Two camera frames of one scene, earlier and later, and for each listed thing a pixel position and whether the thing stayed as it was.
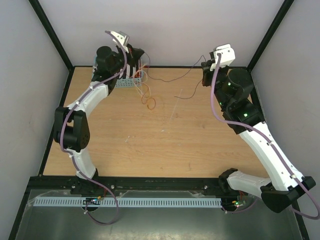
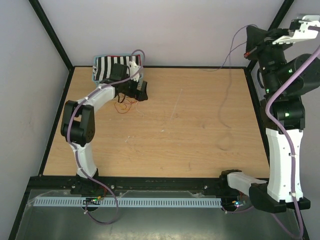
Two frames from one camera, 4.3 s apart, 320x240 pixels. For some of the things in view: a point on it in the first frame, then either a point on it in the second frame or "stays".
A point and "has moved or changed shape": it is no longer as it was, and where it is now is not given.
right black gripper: (207, 72) → (263, 39)
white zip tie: (176, 104) stays
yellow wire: (147, 102) → (123, 109)
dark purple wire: (177, 78) → (229, 71)
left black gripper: (134, 55) → (139, 95)
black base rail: (46, 186) stays
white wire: (140, 70) has moved or changed shape
